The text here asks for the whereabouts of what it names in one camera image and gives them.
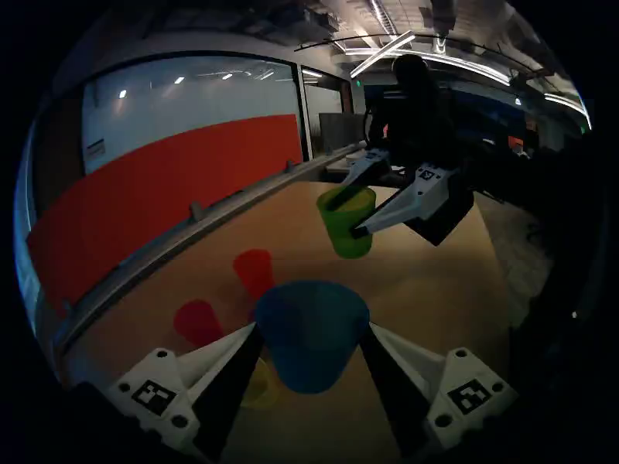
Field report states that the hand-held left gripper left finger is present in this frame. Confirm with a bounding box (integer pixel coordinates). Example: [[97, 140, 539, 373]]
[[107, 321, 266, 462]]

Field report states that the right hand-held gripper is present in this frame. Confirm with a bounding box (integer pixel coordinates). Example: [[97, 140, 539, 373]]
[[330, 53, 476, 247]]

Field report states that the blue plastic cup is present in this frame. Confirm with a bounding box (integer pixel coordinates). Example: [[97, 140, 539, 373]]
[[255, 281, 371, 395]]

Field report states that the yellow plastic cup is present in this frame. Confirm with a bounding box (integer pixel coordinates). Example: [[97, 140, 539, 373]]
[[239, 357, 282, 411]]

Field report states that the green plastic cup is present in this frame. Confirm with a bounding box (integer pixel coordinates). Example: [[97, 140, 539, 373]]
[[316, 187, 378, 261]]

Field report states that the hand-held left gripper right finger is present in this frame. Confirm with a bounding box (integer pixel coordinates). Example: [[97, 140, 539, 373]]
[[358, 321, 519, 460]]

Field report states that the red desk screen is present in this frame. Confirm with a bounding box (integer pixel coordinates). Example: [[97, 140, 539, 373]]
[[26, 113, 368, 374]]

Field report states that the red plastic cup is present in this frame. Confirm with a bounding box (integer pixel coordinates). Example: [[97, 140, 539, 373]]
[[173, 299, 226, 347], [233, 248, 277, 302]]

